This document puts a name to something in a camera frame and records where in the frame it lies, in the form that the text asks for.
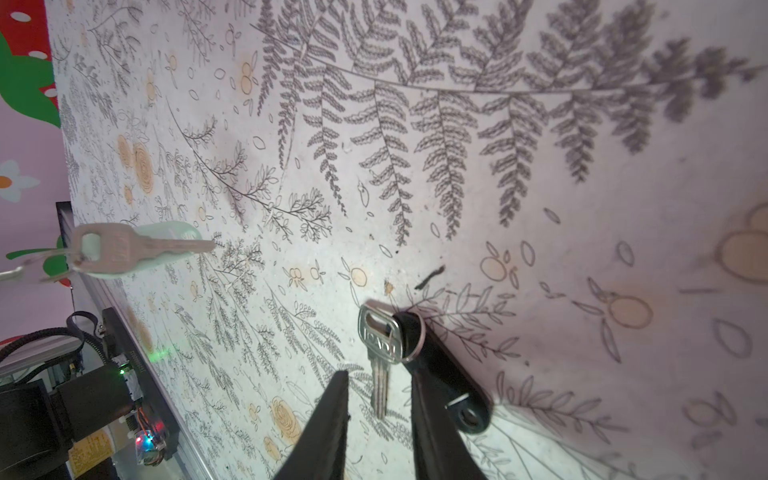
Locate small silver key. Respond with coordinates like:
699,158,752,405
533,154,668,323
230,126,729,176
70,223,216,275

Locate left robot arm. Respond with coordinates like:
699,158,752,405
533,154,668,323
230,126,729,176
1,351,149,479

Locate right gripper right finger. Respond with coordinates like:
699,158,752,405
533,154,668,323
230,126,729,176
411,368,489,479

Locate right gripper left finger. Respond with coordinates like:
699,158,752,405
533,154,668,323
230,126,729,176
273,371,349,480

